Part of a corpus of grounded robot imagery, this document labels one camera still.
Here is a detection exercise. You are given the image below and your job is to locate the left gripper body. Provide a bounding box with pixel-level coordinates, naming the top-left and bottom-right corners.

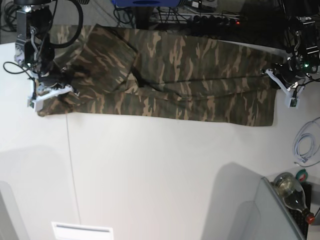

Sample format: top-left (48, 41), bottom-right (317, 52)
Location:
top-left (273, 62), bottom-right (306, 87)

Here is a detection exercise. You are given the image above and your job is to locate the blue box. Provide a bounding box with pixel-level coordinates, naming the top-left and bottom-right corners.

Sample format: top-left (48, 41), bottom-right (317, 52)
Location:
top-left (111, 0), bottom-right (188, 7)

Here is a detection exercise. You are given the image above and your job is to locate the coiled white cable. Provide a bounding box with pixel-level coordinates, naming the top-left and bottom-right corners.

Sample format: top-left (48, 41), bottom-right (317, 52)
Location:
top-left (292, 118), bottom-right (320, 167)

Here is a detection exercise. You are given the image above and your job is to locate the camouflage t-shirt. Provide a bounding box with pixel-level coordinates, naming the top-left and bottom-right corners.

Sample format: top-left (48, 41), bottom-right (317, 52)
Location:
top-left (38, 25), bottom-right (284, 127)

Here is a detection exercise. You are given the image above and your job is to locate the clear glass bottle red cap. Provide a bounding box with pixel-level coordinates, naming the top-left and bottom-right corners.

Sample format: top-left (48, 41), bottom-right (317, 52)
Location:
top-left (273, 172), bottom-right (316, 225)

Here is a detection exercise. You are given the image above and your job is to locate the green tape roll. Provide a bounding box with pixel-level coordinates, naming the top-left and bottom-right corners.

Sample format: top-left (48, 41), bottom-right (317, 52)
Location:
top-left (295, 168), bottom-right (308, 183)

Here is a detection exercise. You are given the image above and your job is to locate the black power strip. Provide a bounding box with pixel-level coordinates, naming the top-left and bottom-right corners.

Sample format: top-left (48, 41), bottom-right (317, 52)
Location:
top-left (192, 15), bottom-right (240, 27)

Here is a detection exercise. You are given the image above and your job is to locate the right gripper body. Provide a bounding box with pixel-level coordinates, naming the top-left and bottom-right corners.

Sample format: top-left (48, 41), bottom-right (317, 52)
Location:
top-left (37, 67), bottom-right (75, 92)

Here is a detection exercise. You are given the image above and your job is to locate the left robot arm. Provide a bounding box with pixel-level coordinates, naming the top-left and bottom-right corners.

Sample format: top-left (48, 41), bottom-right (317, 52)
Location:
top-left (273, 0), bottom-right (320, 89)

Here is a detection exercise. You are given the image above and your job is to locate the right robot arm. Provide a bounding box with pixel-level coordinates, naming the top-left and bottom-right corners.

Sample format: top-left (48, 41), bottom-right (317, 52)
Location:
top-left (13, 0), bottom-right (84, 90)

